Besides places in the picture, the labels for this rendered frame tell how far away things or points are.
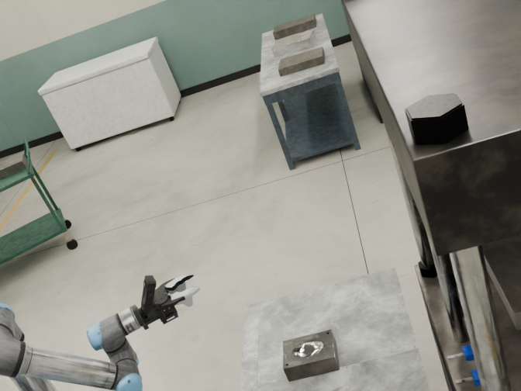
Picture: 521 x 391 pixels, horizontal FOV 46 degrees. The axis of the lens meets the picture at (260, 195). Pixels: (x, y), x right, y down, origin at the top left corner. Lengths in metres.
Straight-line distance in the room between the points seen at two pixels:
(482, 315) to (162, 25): 7.58
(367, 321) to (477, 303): 1.32
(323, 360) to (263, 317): 0.49
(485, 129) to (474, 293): 0.34
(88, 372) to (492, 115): 1.28
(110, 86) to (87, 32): 1.07
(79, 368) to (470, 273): 1.11
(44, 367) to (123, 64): 6.30
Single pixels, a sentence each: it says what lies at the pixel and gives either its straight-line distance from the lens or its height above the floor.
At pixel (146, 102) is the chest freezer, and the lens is 7.98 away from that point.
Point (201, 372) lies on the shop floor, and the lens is 3.89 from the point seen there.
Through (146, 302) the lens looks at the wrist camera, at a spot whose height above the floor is 1.48.
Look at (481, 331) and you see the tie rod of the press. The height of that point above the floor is 1.57.
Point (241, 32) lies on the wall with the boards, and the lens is 8.45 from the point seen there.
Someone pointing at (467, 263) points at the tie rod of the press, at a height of 1.74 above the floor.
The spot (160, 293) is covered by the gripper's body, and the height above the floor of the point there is 1.47.
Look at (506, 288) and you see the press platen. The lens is 1.44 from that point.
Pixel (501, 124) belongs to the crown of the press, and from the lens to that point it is 1.06.
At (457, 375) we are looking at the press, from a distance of 2.29.
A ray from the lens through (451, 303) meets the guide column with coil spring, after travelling 2.26.
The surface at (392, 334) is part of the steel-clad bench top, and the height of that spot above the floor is 0.80.
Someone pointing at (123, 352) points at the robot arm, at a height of 1.37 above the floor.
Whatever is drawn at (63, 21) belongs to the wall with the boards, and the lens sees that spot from 8.84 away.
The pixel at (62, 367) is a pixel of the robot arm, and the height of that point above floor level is 1.50.
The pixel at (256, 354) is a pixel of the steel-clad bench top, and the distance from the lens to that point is 2.59.
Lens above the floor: 2.49
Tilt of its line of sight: 28 degrees down
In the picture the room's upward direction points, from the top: 22 degrees counter-clockwise
